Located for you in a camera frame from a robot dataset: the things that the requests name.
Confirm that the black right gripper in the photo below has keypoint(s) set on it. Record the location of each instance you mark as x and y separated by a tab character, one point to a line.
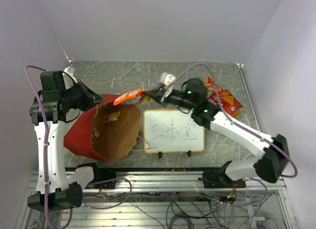
157	94

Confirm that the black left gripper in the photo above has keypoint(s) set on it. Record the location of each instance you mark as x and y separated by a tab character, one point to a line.
91	99

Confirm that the orange white snack packet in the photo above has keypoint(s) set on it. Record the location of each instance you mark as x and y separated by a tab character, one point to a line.
134	97

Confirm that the red paper bag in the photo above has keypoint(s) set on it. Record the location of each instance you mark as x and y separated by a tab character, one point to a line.
108	142

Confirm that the red orange snack bag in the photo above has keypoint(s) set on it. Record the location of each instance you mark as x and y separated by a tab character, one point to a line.
211	91

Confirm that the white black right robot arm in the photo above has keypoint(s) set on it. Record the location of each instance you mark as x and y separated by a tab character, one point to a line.
270	153

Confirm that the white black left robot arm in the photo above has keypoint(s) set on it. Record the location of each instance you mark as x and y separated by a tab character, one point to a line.
55	191

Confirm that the small yellow snack packet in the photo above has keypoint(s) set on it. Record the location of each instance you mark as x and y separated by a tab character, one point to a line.
110	117

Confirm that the yellow framed whiteboard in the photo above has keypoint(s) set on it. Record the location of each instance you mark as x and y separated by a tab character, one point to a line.
171	131

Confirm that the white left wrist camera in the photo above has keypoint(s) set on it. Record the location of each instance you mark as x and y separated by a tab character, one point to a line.
69	70

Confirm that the aluminium frame base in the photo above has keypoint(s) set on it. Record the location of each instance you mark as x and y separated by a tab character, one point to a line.
172	198

